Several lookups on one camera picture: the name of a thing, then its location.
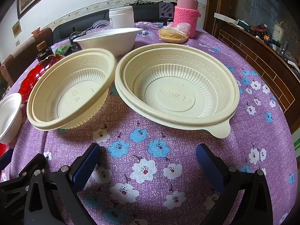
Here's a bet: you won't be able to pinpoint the black leather sofa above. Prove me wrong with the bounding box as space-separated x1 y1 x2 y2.
52 3 162 45

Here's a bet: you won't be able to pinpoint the black device with cables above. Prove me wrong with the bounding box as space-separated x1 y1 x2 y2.
69 27 83 52

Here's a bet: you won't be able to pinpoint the white plastic jar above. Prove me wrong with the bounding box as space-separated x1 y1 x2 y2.
108 7 135 29

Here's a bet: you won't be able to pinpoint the beige ribbed plastic bowl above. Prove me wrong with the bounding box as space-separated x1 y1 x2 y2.
26 48 118 132

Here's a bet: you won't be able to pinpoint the pile of tools and cables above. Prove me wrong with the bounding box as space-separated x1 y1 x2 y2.
237 19 300 68

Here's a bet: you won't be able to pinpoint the small white paper bowl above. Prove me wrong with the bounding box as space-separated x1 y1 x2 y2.
0 92 23 144

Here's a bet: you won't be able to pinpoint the bagged yellow food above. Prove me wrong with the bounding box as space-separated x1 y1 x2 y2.
158 28 189 44

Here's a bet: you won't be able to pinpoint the dark jar with cork top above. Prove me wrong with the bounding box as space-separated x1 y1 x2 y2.
35 41 55 60

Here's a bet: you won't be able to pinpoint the large white paper bowl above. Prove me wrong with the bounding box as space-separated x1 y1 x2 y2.
73 27 141 57

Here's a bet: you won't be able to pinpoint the clear plastic lids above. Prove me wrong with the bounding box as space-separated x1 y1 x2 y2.
90 20 113 32

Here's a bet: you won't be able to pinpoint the pink thermos with knit sleeve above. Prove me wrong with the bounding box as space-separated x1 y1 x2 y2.
174 0 202 38

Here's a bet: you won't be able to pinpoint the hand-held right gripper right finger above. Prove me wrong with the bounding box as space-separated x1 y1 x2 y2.
196 143 274 225

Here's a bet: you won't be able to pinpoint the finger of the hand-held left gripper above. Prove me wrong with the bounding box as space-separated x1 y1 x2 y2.
0 153 46 200
0 149 14 170

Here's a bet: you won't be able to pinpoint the wooden brick-pattern counter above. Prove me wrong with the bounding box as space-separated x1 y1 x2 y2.
214 14 300 122

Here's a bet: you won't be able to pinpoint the small framed wall notice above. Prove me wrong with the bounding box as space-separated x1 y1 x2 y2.
12 21 21 38

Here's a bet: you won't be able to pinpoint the brown armchair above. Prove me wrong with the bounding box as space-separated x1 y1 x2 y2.
0 28 53 87

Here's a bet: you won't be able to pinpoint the beige bowl lid with tab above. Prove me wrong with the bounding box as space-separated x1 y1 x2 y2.
115 43 240 138

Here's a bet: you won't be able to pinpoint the white flat box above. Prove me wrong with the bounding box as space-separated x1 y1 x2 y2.
214 13 238 24

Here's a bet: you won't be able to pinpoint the red glass plate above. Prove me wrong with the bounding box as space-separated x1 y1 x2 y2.
18 54 64 105

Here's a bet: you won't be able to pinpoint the green leaf-print packet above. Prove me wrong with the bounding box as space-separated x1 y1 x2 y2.
54 44 71 56

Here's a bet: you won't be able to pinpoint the purple floral tablecloth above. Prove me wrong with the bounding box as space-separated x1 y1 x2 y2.
0 21 298 225

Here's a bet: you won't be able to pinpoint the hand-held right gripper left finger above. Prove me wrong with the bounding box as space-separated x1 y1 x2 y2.
23 142 102 225

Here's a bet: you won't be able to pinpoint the clear plastic bag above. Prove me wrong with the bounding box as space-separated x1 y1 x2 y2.
167 22 191 38

